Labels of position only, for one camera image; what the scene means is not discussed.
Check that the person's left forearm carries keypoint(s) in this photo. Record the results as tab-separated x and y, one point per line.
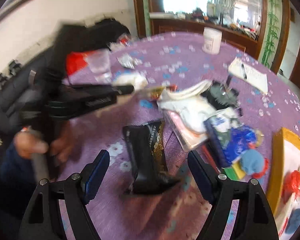
5	185

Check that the black pen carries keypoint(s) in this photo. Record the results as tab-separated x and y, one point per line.
244	71

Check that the navy white packet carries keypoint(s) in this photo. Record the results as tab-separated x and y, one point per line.
216	136

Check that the blue towel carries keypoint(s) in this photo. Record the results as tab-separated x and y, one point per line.
251	161

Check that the bamboo painted wall panel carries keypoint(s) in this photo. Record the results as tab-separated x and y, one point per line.
271	25
146	5

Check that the pile of assorted clutter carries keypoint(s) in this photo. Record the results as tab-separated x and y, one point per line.
240	26

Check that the clear plastic cup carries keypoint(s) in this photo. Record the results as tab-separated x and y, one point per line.
100	65

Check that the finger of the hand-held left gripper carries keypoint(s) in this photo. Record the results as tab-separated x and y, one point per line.
125	90

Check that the pink white tissue packet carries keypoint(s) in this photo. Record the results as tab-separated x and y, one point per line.
190	138

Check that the blue cloth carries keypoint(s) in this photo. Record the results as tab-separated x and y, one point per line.
297	218

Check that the white paper notebook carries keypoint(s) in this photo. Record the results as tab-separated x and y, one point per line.
255	76

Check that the black snack packet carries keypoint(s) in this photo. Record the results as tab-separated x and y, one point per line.
150	155

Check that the blue crinkly packet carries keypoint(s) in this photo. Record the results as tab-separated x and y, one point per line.
240	142

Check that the yellow cardboard box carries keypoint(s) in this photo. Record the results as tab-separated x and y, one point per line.
273	175

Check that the purple floral tablecloth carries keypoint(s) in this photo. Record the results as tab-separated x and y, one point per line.
145	62

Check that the red plastic bag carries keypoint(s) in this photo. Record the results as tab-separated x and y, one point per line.
76	62

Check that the brown snack packet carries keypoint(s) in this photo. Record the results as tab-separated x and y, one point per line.
155	93

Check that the wooden sideboard cabinet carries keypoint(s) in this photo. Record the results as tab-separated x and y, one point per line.
180	28

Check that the person's left hand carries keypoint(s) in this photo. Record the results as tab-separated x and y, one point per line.
30	146

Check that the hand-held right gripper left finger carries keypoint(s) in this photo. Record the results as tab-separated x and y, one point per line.
96	177

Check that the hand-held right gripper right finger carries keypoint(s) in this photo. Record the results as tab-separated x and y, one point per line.
200	177

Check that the green yellow sponge pack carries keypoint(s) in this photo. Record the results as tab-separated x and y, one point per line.
236	172

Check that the white plastic jar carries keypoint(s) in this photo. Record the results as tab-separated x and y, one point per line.
212	41

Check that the black backpack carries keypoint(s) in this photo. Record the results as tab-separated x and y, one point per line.
15	100

